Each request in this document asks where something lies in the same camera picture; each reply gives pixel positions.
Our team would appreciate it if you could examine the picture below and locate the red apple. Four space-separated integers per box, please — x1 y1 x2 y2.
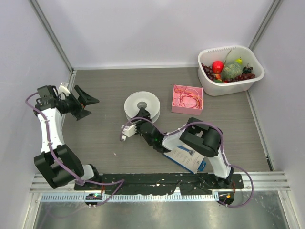
212 61 224 74

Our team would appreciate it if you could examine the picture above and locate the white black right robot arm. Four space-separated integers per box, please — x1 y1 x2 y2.
131 108 234 188

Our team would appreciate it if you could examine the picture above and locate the white cable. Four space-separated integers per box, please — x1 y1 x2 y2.
173 87 202 107

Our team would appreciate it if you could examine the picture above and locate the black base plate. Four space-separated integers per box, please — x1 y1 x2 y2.
74 173 244 195

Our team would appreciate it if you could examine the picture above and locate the green melon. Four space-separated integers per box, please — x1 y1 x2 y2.
221 62 243 80

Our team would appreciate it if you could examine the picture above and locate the dark purple grape bunch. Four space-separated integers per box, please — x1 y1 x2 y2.
243 64 253 74

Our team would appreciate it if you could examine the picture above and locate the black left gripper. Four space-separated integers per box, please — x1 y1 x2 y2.
60 86 99 120

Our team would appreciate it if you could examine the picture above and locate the yellow green pear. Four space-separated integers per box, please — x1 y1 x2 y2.
235 57 243 64

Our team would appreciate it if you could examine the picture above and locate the white plastic basket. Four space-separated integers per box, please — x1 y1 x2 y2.
197 45 265 96

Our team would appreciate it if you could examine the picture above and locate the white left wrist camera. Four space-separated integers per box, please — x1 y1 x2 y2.
57 82 71 96

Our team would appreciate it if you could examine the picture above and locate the razor blister package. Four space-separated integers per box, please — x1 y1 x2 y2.
163 146 206 174

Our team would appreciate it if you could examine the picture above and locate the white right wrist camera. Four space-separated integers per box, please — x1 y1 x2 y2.
120 124 137 141

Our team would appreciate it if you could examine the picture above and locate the white perforated cable spool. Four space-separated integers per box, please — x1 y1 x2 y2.
124 91 161 123

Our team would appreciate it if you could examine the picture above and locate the orange cable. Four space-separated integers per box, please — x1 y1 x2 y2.
184 92 203 109

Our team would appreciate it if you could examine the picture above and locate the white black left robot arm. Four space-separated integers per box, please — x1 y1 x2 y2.
34 83 102 190

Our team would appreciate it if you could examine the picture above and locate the pink open box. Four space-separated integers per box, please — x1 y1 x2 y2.
171 84 204 115

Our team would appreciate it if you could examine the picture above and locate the red grape bunch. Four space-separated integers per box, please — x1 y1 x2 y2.
202 63 255 83

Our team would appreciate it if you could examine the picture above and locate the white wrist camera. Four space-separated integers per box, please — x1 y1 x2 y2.
57 82 71 96
120 124 137 141

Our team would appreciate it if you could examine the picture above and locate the white slotted cable duct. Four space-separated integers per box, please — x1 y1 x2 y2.
41 192 219 202

